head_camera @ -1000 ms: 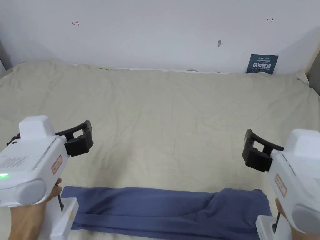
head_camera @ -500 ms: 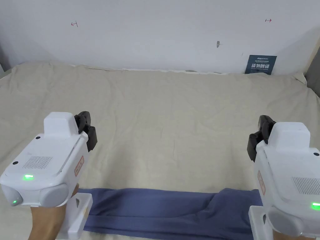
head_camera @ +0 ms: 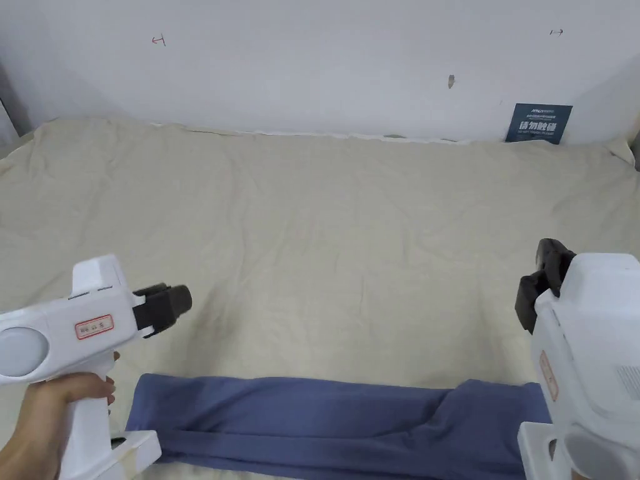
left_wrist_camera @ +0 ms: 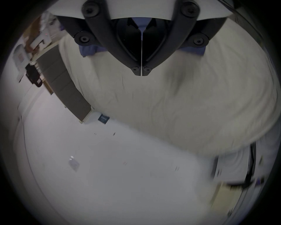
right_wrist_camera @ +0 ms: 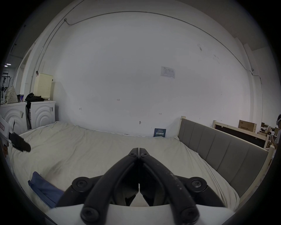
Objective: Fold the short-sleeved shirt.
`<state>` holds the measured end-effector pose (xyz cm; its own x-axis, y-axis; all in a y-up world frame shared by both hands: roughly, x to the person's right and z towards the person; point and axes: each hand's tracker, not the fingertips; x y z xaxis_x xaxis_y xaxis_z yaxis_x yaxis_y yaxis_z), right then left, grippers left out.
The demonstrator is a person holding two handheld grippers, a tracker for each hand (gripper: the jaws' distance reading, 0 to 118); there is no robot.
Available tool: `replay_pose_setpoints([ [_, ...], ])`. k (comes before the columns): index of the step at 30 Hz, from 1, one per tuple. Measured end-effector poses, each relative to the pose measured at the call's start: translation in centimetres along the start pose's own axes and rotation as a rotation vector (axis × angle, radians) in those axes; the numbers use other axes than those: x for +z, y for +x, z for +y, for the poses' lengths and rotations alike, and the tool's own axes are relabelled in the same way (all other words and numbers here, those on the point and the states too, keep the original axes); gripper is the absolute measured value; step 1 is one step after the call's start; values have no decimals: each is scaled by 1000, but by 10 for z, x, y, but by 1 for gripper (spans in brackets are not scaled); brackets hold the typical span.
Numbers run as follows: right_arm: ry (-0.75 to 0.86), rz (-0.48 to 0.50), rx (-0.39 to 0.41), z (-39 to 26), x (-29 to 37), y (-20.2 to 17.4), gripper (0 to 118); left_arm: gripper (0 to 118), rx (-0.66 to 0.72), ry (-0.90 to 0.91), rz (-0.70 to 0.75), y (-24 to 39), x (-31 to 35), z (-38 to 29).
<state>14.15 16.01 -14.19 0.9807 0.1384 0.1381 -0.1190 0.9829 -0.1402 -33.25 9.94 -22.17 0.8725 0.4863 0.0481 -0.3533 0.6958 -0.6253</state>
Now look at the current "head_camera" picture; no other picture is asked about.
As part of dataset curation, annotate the blue garment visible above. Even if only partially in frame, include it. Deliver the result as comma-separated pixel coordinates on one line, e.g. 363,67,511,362
124,372,554,480

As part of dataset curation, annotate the bed with beige sheet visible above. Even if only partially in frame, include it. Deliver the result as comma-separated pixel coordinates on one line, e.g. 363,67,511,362
0,117,640,480

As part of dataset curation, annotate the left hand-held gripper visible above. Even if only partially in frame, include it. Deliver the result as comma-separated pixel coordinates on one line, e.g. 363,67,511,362
0,254,194,480

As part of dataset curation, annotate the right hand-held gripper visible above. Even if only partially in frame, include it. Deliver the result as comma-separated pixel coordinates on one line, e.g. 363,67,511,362
514,238,640,480

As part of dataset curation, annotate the person's left hand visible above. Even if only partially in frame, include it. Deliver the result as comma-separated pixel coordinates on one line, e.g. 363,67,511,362
0,349,121,480

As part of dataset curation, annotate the dark blue sign card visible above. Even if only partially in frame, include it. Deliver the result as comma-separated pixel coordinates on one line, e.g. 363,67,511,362
504,103,574,146

